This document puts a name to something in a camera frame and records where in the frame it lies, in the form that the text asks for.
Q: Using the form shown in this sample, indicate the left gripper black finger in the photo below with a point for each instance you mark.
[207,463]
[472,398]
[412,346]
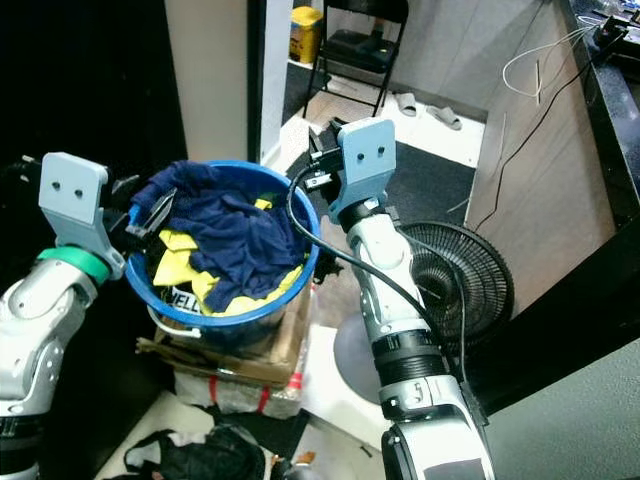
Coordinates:
[159,214]

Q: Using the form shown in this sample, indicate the navy blue garment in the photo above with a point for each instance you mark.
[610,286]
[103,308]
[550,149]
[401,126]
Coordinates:
[230,240]

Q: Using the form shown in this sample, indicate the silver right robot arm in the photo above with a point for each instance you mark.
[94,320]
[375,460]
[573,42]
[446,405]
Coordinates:
[395,300]

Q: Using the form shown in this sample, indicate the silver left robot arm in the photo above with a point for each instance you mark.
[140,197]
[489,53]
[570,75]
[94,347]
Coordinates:
[40,330]

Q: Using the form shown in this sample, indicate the yellow garment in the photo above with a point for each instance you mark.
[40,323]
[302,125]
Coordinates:
[175,262]

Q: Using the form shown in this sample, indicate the grey slipper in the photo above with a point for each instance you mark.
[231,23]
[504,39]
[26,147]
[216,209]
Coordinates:
[406,104]
[444,116]

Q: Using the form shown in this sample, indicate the black garment with white letters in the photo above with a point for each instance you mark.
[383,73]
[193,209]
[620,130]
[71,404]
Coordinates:
[178,298]

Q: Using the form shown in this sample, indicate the flat black bag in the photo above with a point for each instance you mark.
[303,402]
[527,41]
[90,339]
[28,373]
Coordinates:
[360,48]

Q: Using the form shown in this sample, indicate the yellow container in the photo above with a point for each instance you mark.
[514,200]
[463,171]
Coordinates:
[305,35]

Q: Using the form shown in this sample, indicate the black folding chair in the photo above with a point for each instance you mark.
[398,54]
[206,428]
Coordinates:
[398,30]

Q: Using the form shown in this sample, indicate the blue plastic laundry basket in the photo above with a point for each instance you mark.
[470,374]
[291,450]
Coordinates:
[260,312]

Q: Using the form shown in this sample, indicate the brown cardboard box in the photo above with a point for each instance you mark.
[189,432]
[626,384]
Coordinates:
[260,360]

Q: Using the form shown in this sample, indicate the black standing fan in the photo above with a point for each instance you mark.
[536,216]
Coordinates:
[470,280]

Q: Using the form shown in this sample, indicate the plastic wrapped block red tape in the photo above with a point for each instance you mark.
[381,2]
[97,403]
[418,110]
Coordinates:
[230,395]

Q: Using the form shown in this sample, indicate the wooden counter cabinet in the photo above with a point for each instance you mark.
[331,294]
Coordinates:
[550,190]

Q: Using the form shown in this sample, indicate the small black orange object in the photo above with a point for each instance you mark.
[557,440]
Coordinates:
[295,466]

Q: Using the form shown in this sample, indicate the black device on counter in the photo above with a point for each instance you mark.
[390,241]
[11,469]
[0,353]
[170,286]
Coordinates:
[618,35]

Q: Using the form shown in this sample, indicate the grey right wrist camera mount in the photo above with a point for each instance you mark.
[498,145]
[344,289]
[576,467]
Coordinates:
[368,155]

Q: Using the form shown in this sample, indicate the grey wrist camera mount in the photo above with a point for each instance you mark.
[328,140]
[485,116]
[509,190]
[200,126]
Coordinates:
[72,205]
[368,155]

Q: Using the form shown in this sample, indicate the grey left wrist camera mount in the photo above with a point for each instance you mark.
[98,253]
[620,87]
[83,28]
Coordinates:
[72,205]

